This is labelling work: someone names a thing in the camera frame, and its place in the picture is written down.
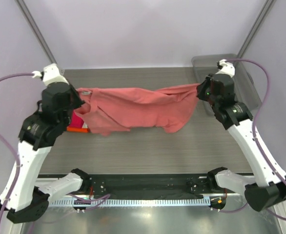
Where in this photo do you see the salmon pink t shirt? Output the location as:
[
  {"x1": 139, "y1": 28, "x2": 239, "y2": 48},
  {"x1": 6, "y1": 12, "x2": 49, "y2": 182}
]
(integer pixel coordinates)
[{"x1": 75, "y1": 83, "x2": 199, "y2": 136}]

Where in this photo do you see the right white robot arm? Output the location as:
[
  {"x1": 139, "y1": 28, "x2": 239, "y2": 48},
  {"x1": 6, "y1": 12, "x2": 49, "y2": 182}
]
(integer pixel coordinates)
[{"x1": 197, "y1": 74, "x2": 286, "y2": 212}]

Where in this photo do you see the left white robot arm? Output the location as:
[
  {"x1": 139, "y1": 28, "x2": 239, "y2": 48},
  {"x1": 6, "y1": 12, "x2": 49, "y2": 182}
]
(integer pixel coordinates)
[{"x1": 0, "y1": 82, "x2": 91, "y2": 224}]

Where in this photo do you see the magenta folded t shirt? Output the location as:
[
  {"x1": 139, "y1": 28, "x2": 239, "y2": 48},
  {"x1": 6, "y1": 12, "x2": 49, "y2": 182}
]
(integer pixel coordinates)
[{"x1": 69, "y1": 112, "x2": 84, "y2": 128}]

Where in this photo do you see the clear plastic bin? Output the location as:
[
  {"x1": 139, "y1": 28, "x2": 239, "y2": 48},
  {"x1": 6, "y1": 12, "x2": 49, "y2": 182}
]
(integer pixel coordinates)
[{"x1": 191, "y1": 54, "x2": 262, "y2": 115}]

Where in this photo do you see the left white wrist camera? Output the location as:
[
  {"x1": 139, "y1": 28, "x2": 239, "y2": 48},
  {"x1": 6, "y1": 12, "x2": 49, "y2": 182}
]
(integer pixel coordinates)
[{"x1": 32, "y1": 63, "x2": 69, "y2": 87}]

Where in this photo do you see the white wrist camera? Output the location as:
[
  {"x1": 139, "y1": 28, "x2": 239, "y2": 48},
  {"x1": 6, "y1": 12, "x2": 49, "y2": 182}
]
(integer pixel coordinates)
[
  {"x1": 216, "y1": 59, "x2": 235, "y2": 78},
  {"x1": 32, "y1": 63, "x2": 69, "y2": 87}
]

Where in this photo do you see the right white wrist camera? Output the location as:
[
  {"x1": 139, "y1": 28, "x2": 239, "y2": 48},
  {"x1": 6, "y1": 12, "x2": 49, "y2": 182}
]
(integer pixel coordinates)
[{"x1": 216, "y1": 59, "x2": 235, "y2": 78}]

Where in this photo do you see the slotted white cable duct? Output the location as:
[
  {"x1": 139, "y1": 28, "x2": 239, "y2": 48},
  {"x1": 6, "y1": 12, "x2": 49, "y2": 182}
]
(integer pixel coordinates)
[{"x1": 49, "y1": 196, "x2": 210, "y2": 208}]

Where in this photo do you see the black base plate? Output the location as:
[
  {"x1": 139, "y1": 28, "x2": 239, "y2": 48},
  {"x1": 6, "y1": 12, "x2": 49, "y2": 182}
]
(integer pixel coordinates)
[{"x1": 74, "y1": 174, "x2": 232, "y2": 200}]

